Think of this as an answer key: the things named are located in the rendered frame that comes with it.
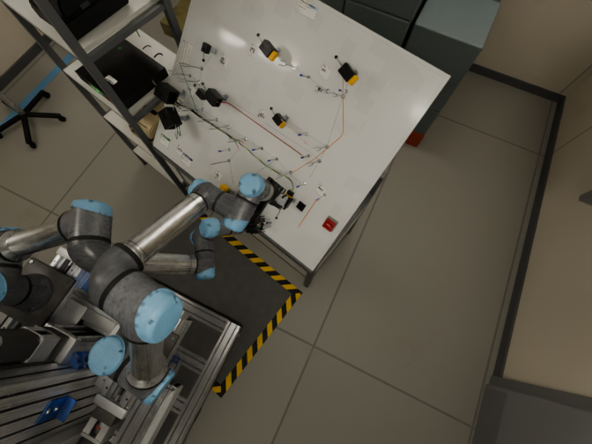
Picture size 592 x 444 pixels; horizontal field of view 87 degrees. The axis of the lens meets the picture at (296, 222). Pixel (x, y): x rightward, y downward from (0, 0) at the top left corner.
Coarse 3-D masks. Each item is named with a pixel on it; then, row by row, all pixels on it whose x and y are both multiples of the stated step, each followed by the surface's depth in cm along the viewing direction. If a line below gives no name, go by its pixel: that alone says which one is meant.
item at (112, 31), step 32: (0, 0) 139; (160, 0) 139; (32, 32) 152; (64, 32) 115; (96, 32) 130; (128, 32) 134; (64, 64) 173; (96, 96) 168; (128, 128) 209; (160, 160) 202
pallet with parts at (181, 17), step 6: (186, 0) 322; (174, 6) 318; (180, 6) 318; (186, 6) 319; (174, 12) 315; (180, 12) 316; (186, 12) 316; (162, 18) 313; (180, 18) 313; (162, 24) 313; (180, 24) 310; (168, 30) 316
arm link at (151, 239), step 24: (192, 192) 97; (216, 192) 98; (168, 216) 87; (192, 216) 92; (144, 240) 80; (168, 240) 86; (96, 264) 73; (120, 264) 73; (144, 264) 81; (96, 288) 69
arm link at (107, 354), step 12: (108, 336) 99; (120, 336) 102; (96, 348) 97; (108, 348) 97; (120, 348) 96; (96, 360) 95; (108, 360) 95; (120, 360) 95; (96, 372) 94; (108, 372) 94; (120, 372) 95
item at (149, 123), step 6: (162, 102) 194; (156, 108) 192; (150, 114) 190; (156, 114) 190; (144, 120) 190; (150, 120) 189; (156, 120) 189; (144, 126) 190; (150, 126) 189; (156, 126) 191; (132, 132) 203; (144, 132) 194; (150, 132) 191; (150, 138) 195
